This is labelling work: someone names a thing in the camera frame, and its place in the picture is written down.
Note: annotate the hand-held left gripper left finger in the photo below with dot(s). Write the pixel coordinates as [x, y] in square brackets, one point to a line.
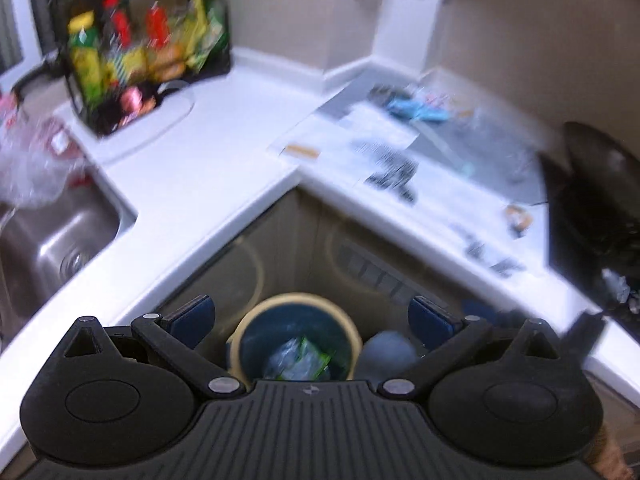
[192, 317]

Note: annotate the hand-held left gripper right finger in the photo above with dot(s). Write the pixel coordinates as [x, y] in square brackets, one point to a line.
[430, 325]

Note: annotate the blue bin cream rim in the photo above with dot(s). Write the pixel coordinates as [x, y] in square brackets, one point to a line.
[300, 301]

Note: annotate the plastic wrappers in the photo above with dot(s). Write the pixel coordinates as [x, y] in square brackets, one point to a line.
[295, 360]

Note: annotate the blue wrapper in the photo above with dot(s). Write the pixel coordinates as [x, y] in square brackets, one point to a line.
[415, 110]

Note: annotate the beige cabinet door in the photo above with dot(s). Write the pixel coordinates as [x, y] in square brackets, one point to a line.
[240, 260]
[450, 280]

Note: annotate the white plastic bag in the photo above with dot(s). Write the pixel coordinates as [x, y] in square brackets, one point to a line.
[387, 355]

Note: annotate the round yellow gadget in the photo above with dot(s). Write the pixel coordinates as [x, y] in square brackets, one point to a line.
[517, 215]

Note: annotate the beige cabinet corner panel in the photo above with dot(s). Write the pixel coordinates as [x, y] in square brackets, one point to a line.
[312, 240]

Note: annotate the stainless steel sink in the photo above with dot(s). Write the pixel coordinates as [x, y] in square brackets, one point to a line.
[50, 250]

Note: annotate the crumpled clear plastic cup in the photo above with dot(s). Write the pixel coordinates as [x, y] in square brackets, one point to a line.
[520, 167]

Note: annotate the white leaf print cloth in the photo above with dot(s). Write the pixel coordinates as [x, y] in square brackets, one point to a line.
[340, 160]

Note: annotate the clear plastic bag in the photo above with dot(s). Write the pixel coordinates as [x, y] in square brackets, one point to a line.
[30, 175]

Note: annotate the black wok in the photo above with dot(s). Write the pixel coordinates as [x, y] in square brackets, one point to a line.
[595, 185]

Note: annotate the red refill pouch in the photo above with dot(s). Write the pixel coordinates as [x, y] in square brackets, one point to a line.
[61, 142]

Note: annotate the black smartphone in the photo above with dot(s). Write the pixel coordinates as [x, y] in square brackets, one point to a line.
[130, 102]

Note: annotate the black metal spice rack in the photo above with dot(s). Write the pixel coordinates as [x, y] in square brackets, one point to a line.
[220, 66]

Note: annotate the green bottle yellow cap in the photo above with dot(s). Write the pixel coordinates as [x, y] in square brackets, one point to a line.
[87, 60]

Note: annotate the yellow seasoning packet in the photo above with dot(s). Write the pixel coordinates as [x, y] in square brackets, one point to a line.
[196, 30]

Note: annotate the oil bottle red label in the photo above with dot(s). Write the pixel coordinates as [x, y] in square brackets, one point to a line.
[156, 27]

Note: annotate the green seasoning packet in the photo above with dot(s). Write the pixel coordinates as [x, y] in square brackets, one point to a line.
[216, 25]

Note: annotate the dark bottle red cap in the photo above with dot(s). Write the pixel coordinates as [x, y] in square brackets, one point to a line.
[117, 25]

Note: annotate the window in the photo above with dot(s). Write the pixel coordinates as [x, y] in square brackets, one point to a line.
[17, 15]

